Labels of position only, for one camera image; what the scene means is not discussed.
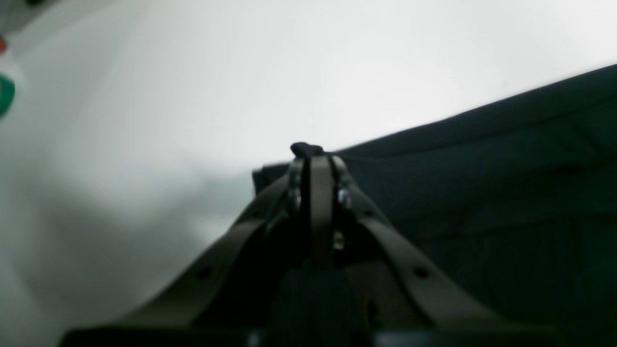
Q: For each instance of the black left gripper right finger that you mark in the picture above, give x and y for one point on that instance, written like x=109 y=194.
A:
x=448 y=316

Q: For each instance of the black T-shirt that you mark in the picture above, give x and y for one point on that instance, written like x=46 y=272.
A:
x=515 y=200

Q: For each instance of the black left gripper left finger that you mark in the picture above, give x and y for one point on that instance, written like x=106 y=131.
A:
x=223 y=298

